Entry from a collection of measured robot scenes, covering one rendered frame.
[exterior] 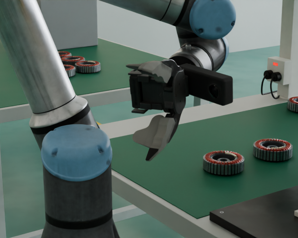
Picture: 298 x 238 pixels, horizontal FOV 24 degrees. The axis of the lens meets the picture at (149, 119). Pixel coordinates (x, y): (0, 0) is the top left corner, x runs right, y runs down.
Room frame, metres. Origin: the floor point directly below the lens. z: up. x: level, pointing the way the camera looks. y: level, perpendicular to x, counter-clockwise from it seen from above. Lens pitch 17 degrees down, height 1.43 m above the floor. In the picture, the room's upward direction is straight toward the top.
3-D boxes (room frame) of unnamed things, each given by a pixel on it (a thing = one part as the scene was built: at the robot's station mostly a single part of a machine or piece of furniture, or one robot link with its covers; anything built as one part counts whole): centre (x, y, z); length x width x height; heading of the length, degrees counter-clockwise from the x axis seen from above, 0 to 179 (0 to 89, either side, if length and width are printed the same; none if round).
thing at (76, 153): (1.10, 0.12, 1.01); 0.13 x 0.12 x 0.14; 9
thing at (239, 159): (1.77, -0.20, 0.77); 0.11 x 0.11 x 0.04
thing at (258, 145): (1.87, -0.36, 0.77); 0.11 x 0.11 x 0.04
